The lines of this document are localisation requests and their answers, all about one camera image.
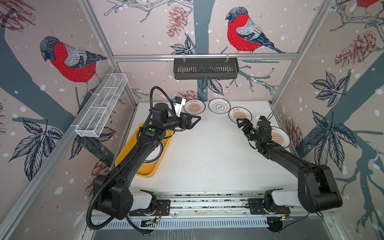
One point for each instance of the orange sunburst plate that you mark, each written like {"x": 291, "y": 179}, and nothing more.
{"x": 194, "y": 107}
{"x": 239, "y": 113}
{"x": 280, "y": 137}

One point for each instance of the aluminium frame crossbar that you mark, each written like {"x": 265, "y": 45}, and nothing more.
{"x": 165, "y": 58}

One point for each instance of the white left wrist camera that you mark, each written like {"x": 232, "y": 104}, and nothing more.
{"x": 178, "y": 104}

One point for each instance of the yellow plastic bin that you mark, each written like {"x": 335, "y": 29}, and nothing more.
{"x": 145, "y": 171}

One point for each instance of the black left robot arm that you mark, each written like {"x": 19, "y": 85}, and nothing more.
{"x": 112, "y": 198}

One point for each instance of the red green rim plate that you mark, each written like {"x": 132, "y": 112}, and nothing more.
{"x": 155, "y": 155}

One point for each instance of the white mesh wire shelf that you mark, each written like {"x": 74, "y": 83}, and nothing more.
{"x": 99, "y": 112}

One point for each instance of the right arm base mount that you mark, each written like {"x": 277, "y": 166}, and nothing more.
{"x": 258, "y": 206}

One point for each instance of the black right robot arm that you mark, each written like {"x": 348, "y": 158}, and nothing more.
{"x": 317, "y": 188}

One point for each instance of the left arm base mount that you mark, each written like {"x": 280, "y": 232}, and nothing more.
{"x": 160, "y": 208}

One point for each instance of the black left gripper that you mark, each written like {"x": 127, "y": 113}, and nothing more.
{"x": 188, "y": 125}

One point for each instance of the aluminium rail bed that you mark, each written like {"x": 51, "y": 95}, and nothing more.
{"x": 199, "y": 205}

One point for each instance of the white black motif plate back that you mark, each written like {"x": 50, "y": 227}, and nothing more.
{"x": 219, "y": 106}

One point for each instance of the black hanging wire basket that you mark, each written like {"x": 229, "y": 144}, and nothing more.
{"x": 206, "y": 68}

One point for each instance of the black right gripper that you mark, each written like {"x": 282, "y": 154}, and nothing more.
{"x": 246, "y": 128}

